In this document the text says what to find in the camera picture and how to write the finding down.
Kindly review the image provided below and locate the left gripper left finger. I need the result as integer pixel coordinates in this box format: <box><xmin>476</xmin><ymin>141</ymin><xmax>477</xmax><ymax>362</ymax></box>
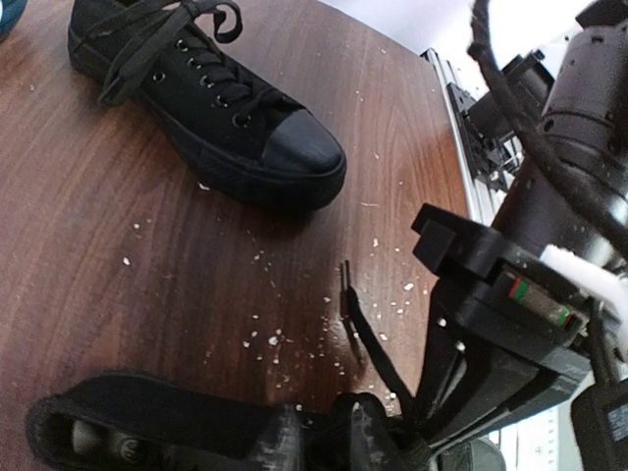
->
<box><xmin>246</xmin><ymin>405</ymin><xmax>305</xmax><ymax>471</ymax></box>

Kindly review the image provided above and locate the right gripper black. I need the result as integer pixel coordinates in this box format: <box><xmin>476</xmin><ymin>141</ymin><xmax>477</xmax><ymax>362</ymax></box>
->
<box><xmin>412</xmin><ymin>204</ymin><xmax>591</xmax><ymax>442</ymax></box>

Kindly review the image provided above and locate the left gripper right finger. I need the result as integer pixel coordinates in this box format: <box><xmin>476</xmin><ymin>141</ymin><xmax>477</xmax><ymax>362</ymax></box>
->
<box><xmin>342</xmin><ymin>401</ymin><xmax>433</xmax><ymax>471</ymax></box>

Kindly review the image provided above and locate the black canvas shoe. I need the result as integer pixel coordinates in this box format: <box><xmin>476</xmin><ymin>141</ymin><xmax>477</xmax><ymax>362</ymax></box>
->
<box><xmin>26</xmin><ymin>266</ymin><xmax>430</xmax><ymax>470</ymax></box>
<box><xmin>68</xmin><ymin>1</ymin><xmax>347</xmax><ymax>212</ymax></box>

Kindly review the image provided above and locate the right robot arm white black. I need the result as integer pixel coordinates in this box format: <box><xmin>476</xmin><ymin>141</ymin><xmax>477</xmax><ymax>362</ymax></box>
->
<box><xmin>413</xmin><ymin>1</ymin><xmax>627</xmax><ymax>449</ymax></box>

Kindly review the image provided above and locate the front aluminium rail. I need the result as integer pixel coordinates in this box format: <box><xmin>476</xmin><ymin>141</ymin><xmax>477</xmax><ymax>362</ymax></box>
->
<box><xmin>421</xmin><ymin>48</ymin><xmax>496</xmax><ymax>226</ymax></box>

